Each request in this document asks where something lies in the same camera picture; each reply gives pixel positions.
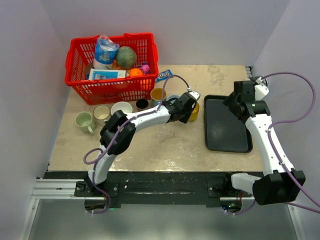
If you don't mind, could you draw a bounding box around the blue white plastic bag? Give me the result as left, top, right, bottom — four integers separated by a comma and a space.
93, 35, 120, 70

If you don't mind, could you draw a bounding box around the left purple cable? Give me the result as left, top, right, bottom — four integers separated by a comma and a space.
82, 74, 192, 166

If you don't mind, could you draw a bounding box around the blue candy packet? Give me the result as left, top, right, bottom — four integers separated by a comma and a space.
155, 69, 173, 83

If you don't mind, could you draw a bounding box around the green melon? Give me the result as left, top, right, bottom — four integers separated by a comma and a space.
115, 46, 138, 70

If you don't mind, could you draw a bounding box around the purple cable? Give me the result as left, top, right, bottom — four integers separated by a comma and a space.
82, 74, 192, 166
259, 71, 320, 215

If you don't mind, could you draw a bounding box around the cream white mug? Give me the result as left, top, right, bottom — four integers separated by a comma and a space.
92, 105, 111, 126

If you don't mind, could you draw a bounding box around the pink purple toy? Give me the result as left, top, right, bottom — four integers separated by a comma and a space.
138, 64, 150, 75

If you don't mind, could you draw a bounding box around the blue mug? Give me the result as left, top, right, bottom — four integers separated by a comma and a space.
150, 88, 167, 108

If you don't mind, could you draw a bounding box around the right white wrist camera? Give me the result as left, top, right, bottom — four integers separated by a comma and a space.
254, 76, 269, 101

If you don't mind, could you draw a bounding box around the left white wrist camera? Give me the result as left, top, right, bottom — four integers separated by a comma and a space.
187, 87, 201, 101

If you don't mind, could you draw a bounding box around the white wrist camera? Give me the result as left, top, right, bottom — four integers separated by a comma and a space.
187, 87, 201, 101
254, 76, 269, 101

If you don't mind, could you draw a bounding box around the dark red mug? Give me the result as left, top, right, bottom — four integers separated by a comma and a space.
110, 101, 133, 116

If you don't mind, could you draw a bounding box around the blue white box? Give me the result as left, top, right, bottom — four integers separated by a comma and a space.
88, 68, 127, 81

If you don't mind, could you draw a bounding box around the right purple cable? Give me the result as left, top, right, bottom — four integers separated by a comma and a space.
259, 71, 320, 215

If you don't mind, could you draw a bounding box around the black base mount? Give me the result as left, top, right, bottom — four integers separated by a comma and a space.
73, 171, 253, 210

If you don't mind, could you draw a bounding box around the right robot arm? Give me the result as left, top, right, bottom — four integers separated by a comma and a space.
222, 80, 306, 205

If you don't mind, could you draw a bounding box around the black white paper cup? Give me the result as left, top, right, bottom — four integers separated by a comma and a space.
248, 75, 266, 83

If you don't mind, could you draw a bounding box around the yellow mug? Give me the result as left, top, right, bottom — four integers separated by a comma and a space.
188, 103, 200, 122

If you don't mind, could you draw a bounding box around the red plastic basket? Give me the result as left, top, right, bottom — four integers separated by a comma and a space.
64, 32, 159, 105

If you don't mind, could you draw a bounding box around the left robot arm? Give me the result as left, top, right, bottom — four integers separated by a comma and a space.
83, 91, 201, 196

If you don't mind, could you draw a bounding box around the grey mug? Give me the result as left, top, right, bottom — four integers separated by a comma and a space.
167, 94, 180, 103

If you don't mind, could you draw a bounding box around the orange fruit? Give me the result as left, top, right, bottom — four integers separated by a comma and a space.
129, 68, 144, 78

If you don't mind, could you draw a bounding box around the black tray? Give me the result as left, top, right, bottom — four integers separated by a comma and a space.
204, 95, 253, 154

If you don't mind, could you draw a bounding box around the green mug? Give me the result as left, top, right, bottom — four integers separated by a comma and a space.
75, 111, 96, 135

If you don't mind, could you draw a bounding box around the brown maroon mug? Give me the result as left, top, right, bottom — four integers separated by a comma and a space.
135, 98, 149, 112

